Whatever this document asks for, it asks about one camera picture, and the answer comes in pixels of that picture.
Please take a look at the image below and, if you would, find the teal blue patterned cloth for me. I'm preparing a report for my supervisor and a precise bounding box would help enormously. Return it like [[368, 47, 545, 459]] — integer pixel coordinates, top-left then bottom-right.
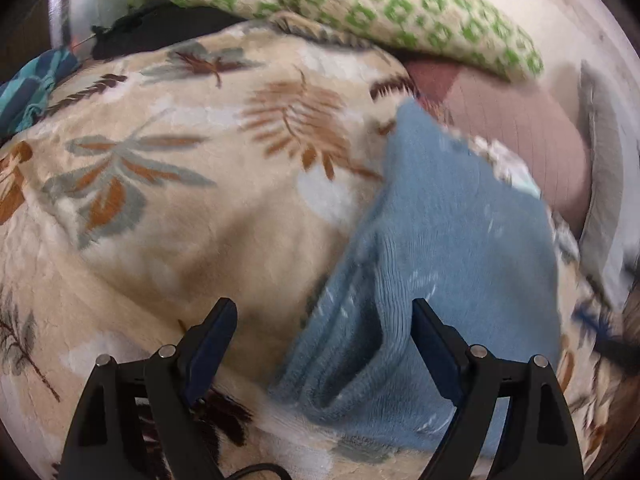
[[0, 46, 82, 137]]

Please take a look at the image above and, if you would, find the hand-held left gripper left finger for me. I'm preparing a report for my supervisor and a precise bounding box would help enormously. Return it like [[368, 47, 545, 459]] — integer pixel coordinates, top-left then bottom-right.
[[60, 297, 238, 480]]

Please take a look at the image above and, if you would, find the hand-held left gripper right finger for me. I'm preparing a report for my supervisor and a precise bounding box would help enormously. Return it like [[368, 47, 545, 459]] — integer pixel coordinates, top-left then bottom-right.
[[410, 298, 585, 480]]

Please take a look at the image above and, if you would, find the beige leaf print blanket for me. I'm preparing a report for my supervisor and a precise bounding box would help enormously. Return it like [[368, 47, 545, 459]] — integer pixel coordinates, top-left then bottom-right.
[[0, 10, 632, 480]]

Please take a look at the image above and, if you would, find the grey cushion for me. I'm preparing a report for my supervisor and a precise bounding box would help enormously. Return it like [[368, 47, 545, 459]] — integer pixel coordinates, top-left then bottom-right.
[[576, 59, 632, 307]]

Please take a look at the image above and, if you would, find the black cloth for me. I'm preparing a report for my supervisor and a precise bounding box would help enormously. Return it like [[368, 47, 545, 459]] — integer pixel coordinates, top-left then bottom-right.
[[90, 0, 247, 61]]

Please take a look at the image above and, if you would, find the shiny metal pole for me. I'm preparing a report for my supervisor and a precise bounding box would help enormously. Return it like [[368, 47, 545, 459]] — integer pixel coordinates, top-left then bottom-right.
[[47, 0, 78, 53]]

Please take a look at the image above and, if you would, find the light blue knitted garment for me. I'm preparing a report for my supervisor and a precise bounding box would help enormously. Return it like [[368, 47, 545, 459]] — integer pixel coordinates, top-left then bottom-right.
[[267, 97, 564, 455]]

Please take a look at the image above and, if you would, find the pink pillow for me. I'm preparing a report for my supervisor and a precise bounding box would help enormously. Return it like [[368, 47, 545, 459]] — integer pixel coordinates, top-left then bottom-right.
[[404, 57, 594, 235]]

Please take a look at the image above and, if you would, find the green white patterned pillow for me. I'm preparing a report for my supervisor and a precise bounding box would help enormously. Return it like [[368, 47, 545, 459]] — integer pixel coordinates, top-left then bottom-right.
[[164, 0, 546, 84]]

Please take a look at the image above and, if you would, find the white teal patterned cloth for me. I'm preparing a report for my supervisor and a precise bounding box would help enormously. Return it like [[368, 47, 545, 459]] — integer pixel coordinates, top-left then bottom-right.
[[467, 136, 545, 198]]

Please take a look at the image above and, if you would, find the black cable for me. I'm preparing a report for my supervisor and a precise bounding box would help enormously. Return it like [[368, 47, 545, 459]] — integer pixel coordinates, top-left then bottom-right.
[[226, 463, 295, 480]]

